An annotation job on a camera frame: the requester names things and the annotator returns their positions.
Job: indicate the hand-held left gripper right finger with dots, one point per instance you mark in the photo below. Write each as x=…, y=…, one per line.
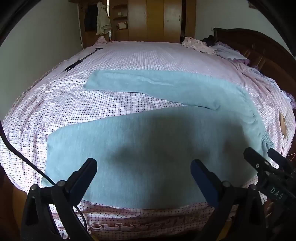
x=203, y=180

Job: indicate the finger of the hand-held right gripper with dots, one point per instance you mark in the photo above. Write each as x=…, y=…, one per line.
x=281, y=161
x=256, y=160

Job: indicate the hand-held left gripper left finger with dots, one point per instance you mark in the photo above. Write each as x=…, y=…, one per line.
x=79, y=184

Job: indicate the light blue pants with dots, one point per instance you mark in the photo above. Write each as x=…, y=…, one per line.
x=138, y=143

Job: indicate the brown paper tag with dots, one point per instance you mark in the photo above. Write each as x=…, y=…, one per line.
x=283, y=122

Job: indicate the pale purple pillow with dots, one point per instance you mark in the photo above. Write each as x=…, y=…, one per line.
x=229, y=53

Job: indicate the dark wooden headboard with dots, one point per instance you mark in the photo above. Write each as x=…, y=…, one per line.
x=266, y=46

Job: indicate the black telescopic stick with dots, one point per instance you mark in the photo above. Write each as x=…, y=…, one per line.
x=78, y=62

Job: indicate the black garment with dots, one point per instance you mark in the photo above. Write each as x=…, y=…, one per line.
x=210, y=39

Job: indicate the pink clothing pile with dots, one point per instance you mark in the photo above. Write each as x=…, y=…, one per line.
x=196, y=44

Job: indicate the beige hanging jacket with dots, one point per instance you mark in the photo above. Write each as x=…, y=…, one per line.
x=103, y=20

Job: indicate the dark hanging garment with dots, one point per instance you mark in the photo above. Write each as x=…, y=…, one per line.
x=90, y=18

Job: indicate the wooden wardrobe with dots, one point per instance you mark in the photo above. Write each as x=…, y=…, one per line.
x=155, y=20

